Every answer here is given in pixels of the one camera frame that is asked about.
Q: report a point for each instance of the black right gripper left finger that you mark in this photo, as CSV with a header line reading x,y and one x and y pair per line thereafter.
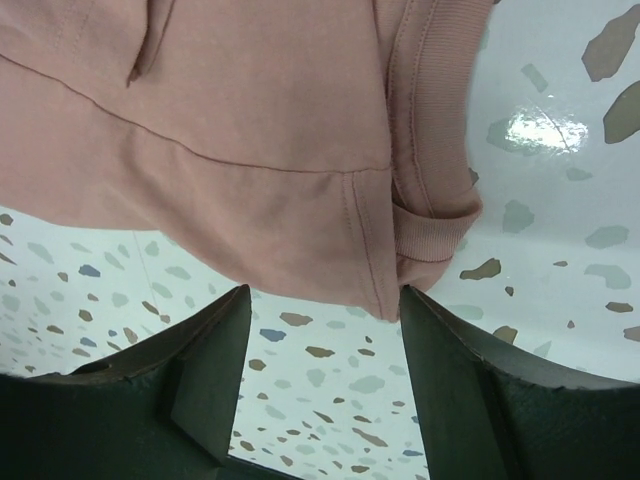
x,y
161,409

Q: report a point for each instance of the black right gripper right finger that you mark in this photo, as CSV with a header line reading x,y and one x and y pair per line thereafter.
x,y
490,410

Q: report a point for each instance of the pink printed t-shirt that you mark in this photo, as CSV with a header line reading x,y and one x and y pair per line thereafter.
x,y
309,149

